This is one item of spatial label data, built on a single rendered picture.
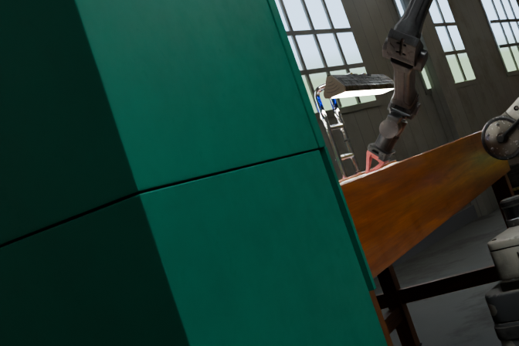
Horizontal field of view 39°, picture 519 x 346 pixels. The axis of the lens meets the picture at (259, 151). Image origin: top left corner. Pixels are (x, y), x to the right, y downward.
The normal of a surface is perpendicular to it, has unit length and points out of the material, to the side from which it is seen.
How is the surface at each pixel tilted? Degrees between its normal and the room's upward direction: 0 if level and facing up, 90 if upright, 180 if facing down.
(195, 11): 90
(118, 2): 90
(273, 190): 90
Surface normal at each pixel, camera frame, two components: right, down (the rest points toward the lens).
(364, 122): 0.72, -0.29
